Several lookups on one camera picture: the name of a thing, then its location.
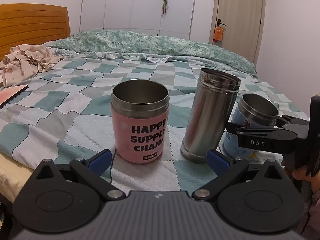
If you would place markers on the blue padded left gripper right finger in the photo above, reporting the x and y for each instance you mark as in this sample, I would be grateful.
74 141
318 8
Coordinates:
228 171

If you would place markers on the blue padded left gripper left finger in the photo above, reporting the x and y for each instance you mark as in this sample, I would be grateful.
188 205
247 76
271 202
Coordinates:
88 172

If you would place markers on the light blue cartoon cup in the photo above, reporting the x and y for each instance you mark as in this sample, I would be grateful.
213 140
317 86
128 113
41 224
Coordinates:
252 111

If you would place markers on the person's hand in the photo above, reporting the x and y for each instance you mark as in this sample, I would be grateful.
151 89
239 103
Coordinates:
300 174

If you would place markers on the green checkered bed sheet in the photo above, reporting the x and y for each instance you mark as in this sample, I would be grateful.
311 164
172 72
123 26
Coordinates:
65 113

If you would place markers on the tall stainless steel tumbler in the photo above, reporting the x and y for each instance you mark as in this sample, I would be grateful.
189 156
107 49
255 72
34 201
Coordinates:
214 99

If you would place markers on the pink flat book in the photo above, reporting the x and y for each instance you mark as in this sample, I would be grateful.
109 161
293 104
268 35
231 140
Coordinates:
11 92

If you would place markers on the beige patterned crumpled cloth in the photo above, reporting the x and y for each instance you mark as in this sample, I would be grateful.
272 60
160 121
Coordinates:
26 61

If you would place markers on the green floral duvet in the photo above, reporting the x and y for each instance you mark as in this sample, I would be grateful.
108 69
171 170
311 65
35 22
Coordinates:
119 44

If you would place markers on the orange hanging door ornament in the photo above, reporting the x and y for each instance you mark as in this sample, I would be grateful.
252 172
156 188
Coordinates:
218 34

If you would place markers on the light wooden door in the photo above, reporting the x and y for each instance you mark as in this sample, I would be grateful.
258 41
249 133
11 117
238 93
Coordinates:
244 21

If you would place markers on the wooden orange headboard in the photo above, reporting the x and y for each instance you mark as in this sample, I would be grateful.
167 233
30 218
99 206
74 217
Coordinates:
29 23

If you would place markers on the white built-in wardrobe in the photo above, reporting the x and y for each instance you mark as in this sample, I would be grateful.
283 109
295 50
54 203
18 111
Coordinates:
141 16

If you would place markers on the green hanging wardrobe charm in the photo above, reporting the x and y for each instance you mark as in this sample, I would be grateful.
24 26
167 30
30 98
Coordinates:
164 7

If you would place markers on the pink happy supply chain cup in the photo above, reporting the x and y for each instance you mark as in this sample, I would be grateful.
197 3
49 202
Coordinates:
140 111

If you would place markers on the black door handle lock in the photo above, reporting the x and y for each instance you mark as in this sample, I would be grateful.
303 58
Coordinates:
219 23

